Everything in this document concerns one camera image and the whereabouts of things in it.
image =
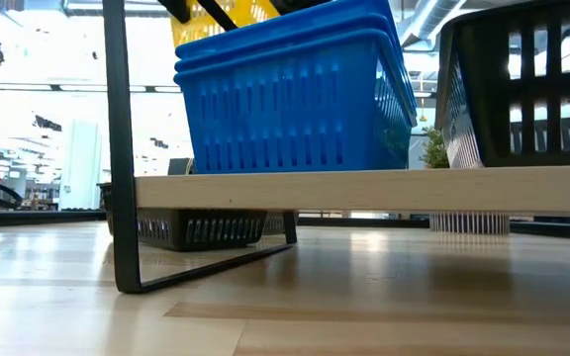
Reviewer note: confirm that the small potted artificial plant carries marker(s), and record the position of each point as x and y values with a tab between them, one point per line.
436	151

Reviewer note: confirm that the blue plastic basket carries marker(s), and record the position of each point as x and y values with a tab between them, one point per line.
265	47
290	123
265	32

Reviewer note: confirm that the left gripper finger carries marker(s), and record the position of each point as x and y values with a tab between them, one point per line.
177	10

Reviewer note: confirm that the black plastic basket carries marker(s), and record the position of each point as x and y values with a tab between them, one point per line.
206	230
275	223
493	128

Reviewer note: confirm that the dark monitor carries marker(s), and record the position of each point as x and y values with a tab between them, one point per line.
179	166

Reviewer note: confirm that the yellow plastic basket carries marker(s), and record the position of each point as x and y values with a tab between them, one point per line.
188	34

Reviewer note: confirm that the wooden shelf with black legs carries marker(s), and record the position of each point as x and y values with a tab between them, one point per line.
364	190

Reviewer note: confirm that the white room panel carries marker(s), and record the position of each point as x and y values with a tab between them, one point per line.
81	165

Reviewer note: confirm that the hanging pendant lamp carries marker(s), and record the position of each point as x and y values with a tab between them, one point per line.
422	116

